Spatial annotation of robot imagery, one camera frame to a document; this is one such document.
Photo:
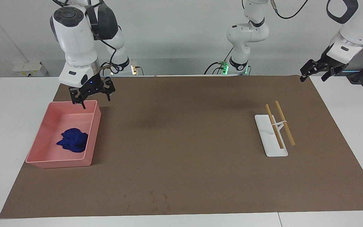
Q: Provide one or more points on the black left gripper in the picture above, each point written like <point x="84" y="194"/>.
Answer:
<point x="329" y="63"/>

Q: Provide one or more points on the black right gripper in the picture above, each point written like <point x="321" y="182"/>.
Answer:
<point x="93" y="85"/>

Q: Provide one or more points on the blue towel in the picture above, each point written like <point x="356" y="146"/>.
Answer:
<point x="73" y="141"/>

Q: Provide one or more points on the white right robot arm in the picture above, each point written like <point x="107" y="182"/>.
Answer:
<point x="74" y="41"/>

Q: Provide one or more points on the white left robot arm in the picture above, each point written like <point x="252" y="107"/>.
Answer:
<point x="247" y="34"/>

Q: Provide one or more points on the wooden towel rack rod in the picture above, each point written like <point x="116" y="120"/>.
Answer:
<point x="285" y="126"/>
<point x="277" y="135"/>

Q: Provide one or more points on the white lit power socket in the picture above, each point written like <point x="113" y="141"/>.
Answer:
<point x="135" y="67"/>

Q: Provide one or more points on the pink plastic bin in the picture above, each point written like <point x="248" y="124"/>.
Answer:
<point x="49" y="157"/>

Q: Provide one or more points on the white rack with wooden rods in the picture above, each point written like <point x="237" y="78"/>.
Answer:
<point x="271" y="142"/>

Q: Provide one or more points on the brown table mat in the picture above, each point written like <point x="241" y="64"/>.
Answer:
<point x="184" y="142"/>

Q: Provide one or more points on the white wall socket box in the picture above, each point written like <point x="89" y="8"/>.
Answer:
<point x="30" y="69"/>

